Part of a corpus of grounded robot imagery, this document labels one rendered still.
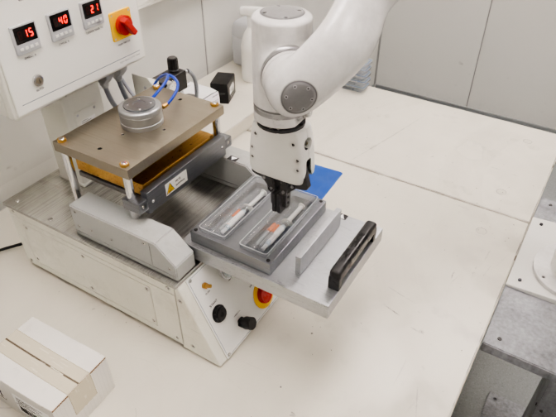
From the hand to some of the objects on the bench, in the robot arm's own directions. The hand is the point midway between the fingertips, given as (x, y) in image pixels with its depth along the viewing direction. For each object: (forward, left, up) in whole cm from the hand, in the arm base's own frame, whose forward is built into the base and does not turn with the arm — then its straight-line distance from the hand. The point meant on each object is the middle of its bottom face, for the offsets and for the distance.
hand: (280, 198), depth 91 cm
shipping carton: (+24, +40, -27) cm, 54 cm away
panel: (+4, +1, -29) cm, 29 cm away
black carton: (+70, -60, -23) cm, 95 cm away
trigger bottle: (+71, -77, -24) cm, 107 cm away
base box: (+32, +2, -28) cm, 42 cm away
